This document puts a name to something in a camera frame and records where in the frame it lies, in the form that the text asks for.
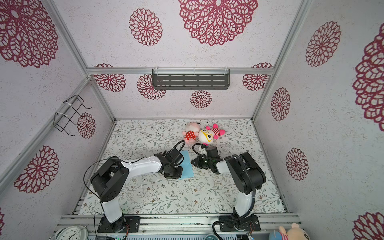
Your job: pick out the white analog clock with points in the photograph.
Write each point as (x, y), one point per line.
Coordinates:
(72, 233)

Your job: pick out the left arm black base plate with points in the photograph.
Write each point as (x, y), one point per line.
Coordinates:
(123, 224)

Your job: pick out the yellow face plush doll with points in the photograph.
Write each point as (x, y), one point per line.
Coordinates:
(210, 134)

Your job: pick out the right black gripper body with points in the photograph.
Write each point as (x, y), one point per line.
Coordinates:
(204, 164)

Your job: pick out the blue plush toy foreground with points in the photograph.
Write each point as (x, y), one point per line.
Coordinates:
(276, 235)

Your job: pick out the black wire wall rack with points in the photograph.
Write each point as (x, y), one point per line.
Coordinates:
(65, 117)

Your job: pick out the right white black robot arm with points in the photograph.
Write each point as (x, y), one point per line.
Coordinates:
(245, 172)

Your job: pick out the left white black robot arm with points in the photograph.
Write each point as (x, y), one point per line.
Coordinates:
(110, 178)

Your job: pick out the pink plush doll red dress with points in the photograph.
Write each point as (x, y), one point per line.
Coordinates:
(191, 133)

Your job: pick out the grey slotted wall shelf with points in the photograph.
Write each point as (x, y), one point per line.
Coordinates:
(196, 80)

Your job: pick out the pink plush toy foreground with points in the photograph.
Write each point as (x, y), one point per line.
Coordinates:
(294, 233)

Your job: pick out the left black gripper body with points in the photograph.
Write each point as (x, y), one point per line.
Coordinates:
(175, 173)

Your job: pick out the light blue paper sheet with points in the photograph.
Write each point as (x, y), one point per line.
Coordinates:
(187, 166)

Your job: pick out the teal round cup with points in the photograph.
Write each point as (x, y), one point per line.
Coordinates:
(211, 237)

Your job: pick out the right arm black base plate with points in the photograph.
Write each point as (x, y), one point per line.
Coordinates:
(248, 224)

